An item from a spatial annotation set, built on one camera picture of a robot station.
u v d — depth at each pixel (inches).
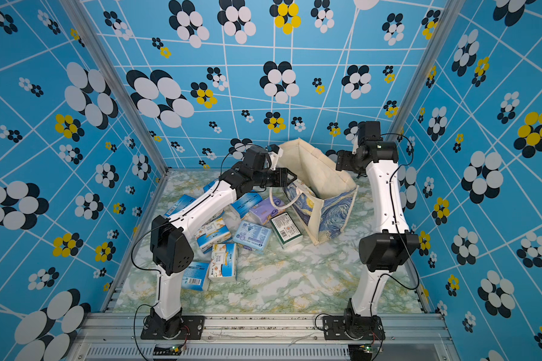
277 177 28.9
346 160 28.2
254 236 35.2
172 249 19.4
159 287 22.7
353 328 26.4
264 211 37.6
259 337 28.5
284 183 29.2
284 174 29.0
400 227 18.5
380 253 19.1
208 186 41.7
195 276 30.6
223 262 32.2
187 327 28.8
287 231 35.8
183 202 39.0
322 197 28.8
